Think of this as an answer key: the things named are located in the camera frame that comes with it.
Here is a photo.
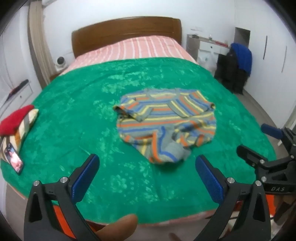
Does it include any striped pillow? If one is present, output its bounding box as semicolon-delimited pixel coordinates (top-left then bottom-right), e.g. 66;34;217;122
0;109;39;163

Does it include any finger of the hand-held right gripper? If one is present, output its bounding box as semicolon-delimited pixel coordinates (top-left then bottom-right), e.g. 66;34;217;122
236;145;266;171
261;123;296;145

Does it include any black smartphone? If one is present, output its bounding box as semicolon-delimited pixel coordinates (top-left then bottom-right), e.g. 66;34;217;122
4;142;24;175

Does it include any striped knit sweater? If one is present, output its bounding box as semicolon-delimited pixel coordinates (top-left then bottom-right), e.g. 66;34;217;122
113;88;217;164

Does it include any red cloth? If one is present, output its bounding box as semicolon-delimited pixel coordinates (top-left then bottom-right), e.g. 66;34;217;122
0;105;35;136

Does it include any white desk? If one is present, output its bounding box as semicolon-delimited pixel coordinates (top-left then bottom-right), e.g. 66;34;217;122
186;34;232;67

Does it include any white wardrobe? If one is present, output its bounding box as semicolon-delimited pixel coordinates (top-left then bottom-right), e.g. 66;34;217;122
234;0;296;130

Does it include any white plastic bag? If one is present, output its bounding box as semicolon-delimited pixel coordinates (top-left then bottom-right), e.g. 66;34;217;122
200;52;218;70

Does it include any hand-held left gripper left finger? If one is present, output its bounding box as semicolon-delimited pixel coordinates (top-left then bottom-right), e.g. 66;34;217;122
24;153;102;241

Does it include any wooden headboard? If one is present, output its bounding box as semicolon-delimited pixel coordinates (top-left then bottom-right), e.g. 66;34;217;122
71;17;182;58

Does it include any pink striped bed sheet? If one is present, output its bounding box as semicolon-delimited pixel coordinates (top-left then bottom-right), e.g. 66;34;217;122
59;36;198;76

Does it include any beige curtain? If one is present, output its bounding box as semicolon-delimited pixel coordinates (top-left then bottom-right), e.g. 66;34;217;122
28;0;55;88

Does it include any green blanket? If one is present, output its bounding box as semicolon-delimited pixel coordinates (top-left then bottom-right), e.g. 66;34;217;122
0;58;277;225

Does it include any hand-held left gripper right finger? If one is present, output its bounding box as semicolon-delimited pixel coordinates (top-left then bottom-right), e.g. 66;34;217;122
195;155;271;241

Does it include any person's left hand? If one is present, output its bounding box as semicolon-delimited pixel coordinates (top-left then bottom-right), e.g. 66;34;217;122
96;214;138;241

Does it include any black flat object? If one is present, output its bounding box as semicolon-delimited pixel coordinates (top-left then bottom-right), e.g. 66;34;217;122
6;79;29;100

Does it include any white side cabinet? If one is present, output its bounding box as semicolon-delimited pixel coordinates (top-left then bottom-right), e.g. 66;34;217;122
0;79;35;116

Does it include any white security camera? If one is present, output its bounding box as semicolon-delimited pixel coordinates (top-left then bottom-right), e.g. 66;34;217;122
54;56;69;70

